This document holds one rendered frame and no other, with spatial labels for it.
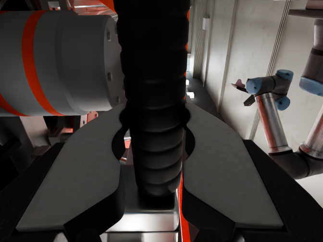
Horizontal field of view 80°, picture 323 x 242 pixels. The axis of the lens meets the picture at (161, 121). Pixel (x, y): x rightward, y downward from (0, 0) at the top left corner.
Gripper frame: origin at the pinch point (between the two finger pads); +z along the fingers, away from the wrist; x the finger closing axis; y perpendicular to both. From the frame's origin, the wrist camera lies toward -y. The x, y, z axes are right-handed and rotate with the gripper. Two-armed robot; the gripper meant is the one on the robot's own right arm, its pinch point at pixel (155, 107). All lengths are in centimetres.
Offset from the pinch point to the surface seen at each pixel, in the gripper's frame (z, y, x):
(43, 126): 18.7, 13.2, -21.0
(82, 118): 33.2, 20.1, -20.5
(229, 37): 1012, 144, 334
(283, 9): 605, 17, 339
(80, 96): 10.9, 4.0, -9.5
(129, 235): -2.5, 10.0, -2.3
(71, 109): 11.2, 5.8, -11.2
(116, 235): -2.5, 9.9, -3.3
